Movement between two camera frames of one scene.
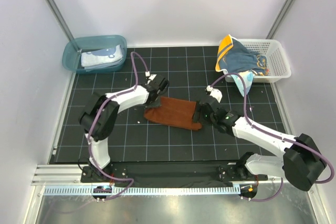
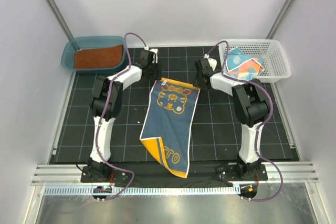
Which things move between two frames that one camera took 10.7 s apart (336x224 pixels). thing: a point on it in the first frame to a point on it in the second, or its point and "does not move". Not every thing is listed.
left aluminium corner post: [52, 3] does not move
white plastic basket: [278, 65] does not move
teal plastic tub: [95, 53] does not move
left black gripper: [155, 104] to [156, 76]
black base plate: [172, 174] does not move
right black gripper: [198, 109] to [197, 84]
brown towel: [175, 112] to [98, 57]
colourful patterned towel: [233, 56] to [167, 127]
